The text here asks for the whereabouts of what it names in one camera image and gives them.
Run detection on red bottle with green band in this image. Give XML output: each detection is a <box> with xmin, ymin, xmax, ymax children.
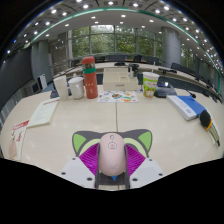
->
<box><xmin>81</xmin><ymin>55</ymin><xmax>99</xmax><ymax>100</ymax></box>

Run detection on dark office chairs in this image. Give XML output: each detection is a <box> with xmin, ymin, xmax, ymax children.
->
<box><xmin>69</xmin><ymin>53</ymin><xmax>221</xmax><ymax>101</ymax></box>

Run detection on pink computer mouse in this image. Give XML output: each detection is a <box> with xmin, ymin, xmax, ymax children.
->
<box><xmin>98</xmin><ymin>132</ymin><xmax>127</xmax><ymax>177</ymax></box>

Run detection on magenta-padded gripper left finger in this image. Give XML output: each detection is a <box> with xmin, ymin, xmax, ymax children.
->
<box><xmin>59</xmin><ymin>142</ymin><xmax>101</xmax><ymax>189</ymax></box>

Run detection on black microphone with yellow band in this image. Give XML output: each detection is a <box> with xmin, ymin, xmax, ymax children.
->
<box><xmin>199</xmin><ymin>109</ymin><xmax>221</xmax><ymax>148</ymax></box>

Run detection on cat face mouse pad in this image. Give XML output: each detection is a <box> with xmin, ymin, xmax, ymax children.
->
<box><xmin>71</xmin><ymin>128</ymin><xmax>154</xmax><ymax>186</ymax></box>

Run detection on green and white paper cup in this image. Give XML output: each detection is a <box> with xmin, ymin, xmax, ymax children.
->
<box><xmin>142</xmin><ymin>71</ymin><xmax>160</xmax><ymax>99</ymax></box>

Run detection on white paper cup stack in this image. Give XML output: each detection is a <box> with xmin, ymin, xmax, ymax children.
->
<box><xmin>53</xmin><ymin>75</ymin><xmax>70</xmax><ymax>101</ymax></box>

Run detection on black conference phone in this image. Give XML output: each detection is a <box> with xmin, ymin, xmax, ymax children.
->
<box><xmin>154</xmin><ymin>80</ymin><xmax>178</xmax><ymax>99</ymax></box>

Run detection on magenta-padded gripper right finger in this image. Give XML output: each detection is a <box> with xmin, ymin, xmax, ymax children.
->
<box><xmin>123</xmin><ymin>143</ymin><xmax>165</xmax><ymax>189</ymax></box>

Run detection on red and white brochure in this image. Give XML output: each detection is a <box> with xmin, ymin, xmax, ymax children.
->
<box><xmin>8</xmin><ymin>119</ymin><xmax>30</xmax><ymax>161</ymax></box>

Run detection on colourful sticker sheet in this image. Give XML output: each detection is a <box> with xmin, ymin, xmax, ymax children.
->
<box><xmin>96</xmin><ymin>90</ymin><xmax>139</xmax><ymax>104</ymax></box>

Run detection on beige cardboard box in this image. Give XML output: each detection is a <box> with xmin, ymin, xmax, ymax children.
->
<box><xmin>102</xmin><ymin>67</ymin><xmax>139</xmax><ymax>92</ymax></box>

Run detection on white paper booklet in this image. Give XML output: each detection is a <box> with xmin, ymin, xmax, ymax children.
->
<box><xmin>26</xmin><ymin>97</ymin><xmax>61</xmax><ymax>128</ymax></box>

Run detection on white lidded mug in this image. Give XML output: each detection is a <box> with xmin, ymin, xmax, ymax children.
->
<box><xmin>68</xmin><ymin>75</ymin><xmax>85</xmax><ymax>100</ymax></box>

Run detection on ceiling lights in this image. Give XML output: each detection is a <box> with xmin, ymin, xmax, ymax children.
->
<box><xmin>6</xmin><ymin>0</ymin><xmax>224</xmax><ymax>78</ymax></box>

